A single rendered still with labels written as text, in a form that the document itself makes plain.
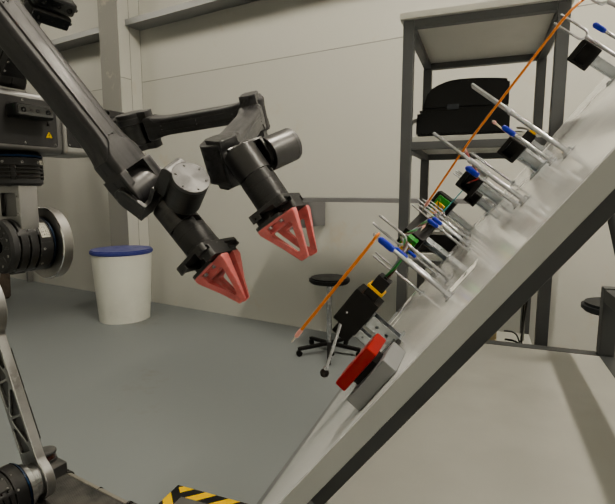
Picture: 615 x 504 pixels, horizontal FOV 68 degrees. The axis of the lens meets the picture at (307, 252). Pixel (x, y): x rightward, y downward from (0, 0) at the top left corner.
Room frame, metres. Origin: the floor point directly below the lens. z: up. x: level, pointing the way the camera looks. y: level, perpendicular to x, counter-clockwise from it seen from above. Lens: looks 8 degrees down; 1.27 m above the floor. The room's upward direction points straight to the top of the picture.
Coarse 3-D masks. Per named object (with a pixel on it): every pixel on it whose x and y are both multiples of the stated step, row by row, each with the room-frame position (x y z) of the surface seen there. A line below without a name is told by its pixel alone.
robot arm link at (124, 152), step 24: (0, 0) 0.65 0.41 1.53; (0, 24) 0.65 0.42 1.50; (24, 24) 0.67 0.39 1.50; (24, 48) 0.66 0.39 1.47; (48, 48) 0.68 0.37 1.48; (24, 72) 0.69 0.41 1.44; (48, 72) 0.67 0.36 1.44; (72, 72) 0.70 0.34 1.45; (48, 96) 0.69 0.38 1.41; (72, 96) 0.69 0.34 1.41; (72, 120) 0.70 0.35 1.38; (96, 120) 0.70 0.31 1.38; (96, 144) 0.70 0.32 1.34; (120, 144) 0.72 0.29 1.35; (96, 168) 0.72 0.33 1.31; (120, 168) 0.71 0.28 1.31; (144, 168) 0.75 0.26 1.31; (144, 192) 0.72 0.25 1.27
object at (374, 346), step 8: (376, 336) 0.44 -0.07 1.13; (368, 344) 0.42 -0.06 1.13; (376, 344) 0.42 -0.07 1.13; (360, 352) 0.43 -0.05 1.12; (368, 352) 0.40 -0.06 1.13; (376, 352) 0.41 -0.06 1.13; (360, 360) 0.41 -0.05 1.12; (368, 360) 0.40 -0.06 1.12; (376, 360) 0.42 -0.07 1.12; (352, 368) 0.41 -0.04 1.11; (360, 368) 0.41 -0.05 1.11; (368, 368) 0.41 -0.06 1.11; (344, 376) 0.41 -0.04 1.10; (352, 376) 0.41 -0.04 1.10; (360, 376) 0.42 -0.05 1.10; (344, 384) 0.41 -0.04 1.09
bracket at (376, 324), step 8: (368, 320) 0.62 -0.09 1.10; (376, 320) 0.62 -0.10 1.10; (384, 320) 0.63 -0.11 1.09; (368, 328) 0.62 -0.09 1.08; (376, 328) 0.64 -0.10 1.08; (384, 328) 0.62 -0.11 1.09; (392, 328) 0.63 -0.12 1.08; (384, 336) 0.62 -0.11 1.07; (392, 336) 0.61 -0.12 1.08; (400, 336) 0.61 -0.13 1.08
